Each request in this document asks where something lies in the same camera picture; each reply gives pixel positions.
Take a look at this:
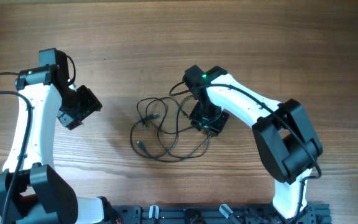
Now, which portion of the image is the camera black cable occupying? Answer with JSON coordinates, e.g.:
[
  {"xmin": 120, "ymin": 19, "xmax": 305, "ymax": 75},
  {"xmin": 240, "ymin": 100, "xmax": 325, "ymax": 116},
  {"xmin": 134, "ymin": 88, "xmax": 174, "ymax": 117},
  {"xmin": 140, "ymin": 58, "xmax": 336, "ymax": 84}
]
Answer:
[
  {"xmin": 168, "ymin": 81, "xmax": 323, "ymax": 224},
  {"xmin": 0, "ymin": 72, "xmax": 34, "ymax": 224}
]

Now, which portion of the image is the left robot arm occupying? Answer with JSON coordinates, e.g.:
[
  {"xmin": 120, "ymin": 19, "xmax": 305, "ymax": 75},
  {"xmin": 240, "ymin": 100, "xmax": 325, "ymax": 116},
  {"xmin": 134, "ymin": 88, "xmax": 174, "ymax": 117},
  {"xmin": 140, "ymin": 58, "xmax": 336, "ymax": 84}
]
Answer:
[{"xmin": 0, "ymin": 48, "xmax": 111, "ymax": 223}]

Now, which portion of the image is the black cable bundle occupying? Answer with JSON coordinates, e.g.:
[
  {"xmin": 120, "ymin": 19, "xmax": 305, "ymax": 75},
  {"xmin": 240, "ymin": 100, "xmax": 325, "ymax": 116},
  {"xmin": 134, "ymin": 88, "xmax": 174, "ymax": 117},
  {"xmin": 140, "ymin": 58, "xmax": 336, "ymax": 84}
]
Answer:
[{"xmin": 129, "ymin": 95, "xmax": 213, "ymax": 164}]

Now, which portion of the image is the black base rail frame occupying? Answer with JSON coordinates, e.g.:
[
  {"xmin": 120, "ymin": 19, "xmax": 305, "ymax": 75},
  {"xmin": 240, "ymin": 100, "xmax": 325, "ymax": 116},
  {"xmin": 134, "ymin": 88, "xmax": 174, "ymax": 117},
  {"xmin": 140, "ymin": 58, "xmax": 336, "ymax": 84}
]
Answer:
[{"xmin": 113, "ymin": 203, "xmax": 333, "ymax": 224}]

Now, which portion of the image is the right camera black cable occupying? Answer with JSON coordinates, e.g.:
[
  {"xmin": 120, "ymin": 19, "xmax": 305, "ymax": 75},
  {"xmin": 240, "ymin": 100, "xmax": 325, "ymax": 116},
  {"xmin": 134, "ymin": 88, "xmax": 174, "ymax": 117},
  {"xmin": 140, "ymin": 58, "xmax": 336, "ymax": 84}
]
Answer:
[{"xmin": 168, "ymin": 81, "xmax": 323, "ymax": 224}]

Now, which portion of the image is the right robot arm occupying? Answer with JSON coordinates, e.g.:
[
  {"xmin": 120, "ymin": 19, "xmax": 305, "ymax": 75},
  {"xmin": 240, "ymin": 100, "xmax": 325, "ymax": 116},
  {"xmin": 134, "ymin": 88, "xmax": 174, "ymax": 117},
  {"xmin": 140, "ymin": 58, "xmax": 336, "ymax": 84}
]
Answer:
[{"xmin": 182, "ymin": 65, "xmax": 323, "ymax": 223}]

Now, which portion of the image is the left camera black cable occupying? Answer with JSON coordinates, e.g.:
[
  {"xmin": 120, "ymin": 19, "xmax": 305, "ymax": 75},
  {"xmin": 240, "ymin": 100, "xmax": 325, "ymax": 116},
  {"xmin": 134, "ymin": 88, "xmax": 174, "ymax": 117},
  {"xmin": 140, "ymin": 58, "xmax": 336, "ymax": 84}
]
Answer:
[{"xmin": 0, "ymin": 72, "xmax": 34, "ymax": 224}]

